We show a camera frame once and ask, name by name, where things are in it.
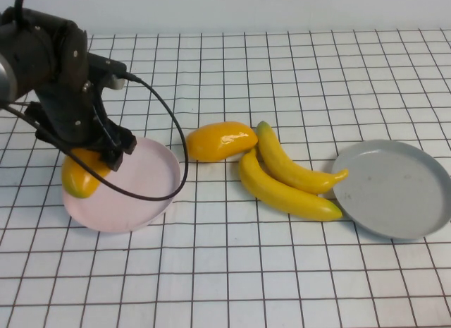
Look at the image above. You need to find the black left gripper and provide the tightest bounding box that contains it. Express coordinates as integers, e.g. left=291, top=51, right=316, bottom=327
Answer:
left=26, top=81, right=137, bottom=172

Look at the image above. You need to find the orange mango with green tip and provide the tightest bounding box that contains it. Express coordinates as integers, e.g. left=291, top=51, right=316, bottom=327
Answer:
left=61, top=147, right=113, bottom=199

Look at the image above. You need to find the glossy yellow-orange mango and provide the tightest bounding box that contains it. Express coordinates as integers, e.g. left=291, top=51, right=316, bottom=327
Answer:
left=185, top=121, right=259, bottom=162

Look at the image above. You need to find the yellow banana with green tip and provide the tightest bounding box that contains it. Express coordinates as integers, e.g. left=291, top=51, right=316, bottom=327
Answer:
left=256, top=121, right=350, bottom=195
left=238, top=147, right=343, bottom=222

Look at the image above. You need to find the pink round plate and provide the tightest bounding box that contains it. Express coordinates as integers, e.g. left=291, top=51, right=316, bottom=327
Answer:
left=61, top=137, right=181, bottom=233

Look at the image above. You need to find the grey round plate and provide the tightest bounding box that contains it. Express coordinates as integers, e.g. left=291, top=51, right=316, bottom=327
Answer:
left=330, top=140, right=451, bottom=241

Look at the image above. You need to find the white grid-pattern tablecloth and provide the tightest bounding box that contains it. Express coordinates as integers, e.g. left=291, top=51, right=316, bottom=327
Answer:
left=0, top=30, right=451, bottom=328

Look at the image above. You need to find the black camera cable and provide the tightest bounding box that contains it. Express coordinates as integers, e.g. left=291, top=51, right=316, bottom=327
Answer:
left=0, top=72, right=188, bottom=202

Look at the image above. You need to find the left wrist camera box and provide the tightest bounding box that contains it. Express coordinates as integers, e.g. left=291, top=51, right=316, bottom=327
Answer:
left=86, top=51, right=128, bottom=90

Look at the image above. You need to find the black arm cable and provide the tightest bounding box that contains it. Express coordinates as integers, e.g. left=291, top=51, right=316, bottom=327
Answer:
left=13, top=0, right=28, bottom=28

